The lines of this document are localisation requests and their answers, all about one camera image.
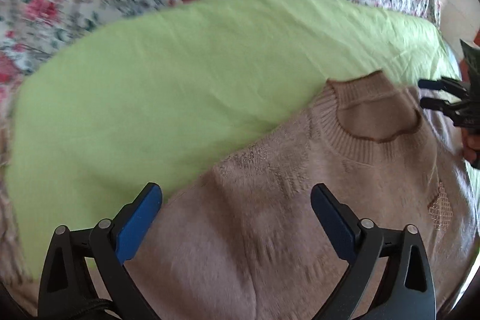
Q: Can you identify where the light green bed sheet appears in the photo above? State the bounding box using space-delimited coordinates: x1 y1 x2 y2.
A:
2 0 456 278

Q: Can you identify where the beige knit sweater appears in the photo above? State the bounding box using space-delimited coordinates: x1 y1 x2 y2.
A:
85 70 478 320

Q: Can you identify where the right hand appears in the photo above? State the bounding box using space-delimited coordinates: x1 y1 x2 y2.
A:
461 128 480 165

